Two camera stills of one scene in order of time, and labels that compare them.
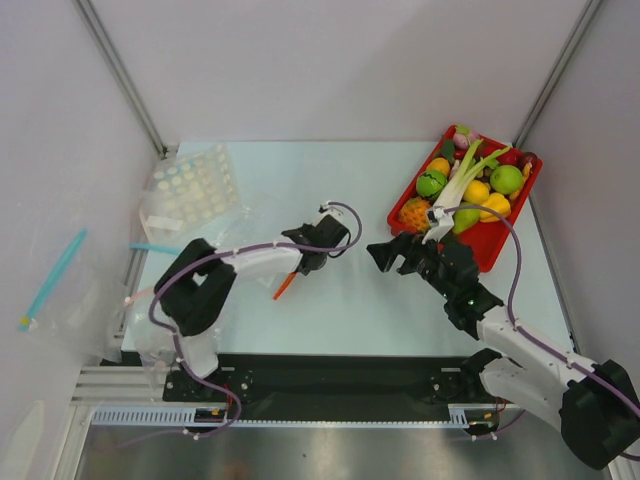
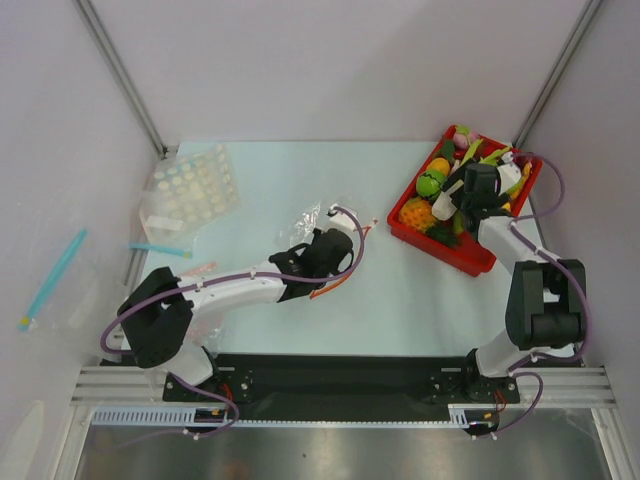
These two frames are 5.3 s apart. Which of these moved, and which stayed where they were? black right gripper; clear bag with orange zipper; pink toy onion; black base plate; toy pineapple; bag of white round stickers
Moved: black right gripper; clear bag with orange zipper
Stayed: toy pineapple; pink toy onion; black base plate; bag of white round stickers
